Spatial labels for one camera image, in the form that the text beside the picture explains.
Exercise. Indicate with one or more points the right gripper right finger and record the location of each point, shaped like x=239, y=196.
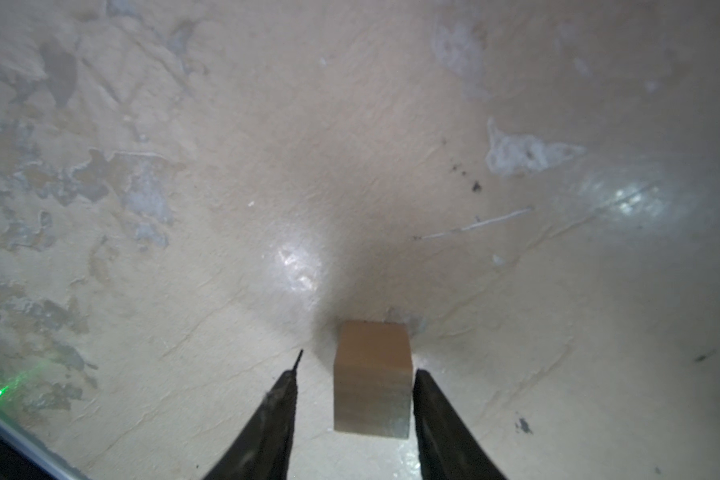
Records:
x=447, y=449

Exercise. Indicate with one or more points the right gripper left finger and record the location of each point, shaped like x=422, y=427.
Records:
x=263, y=447

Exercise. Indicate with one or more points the small natural wood cube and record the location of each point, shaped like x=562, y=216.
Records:
x=373, y=379

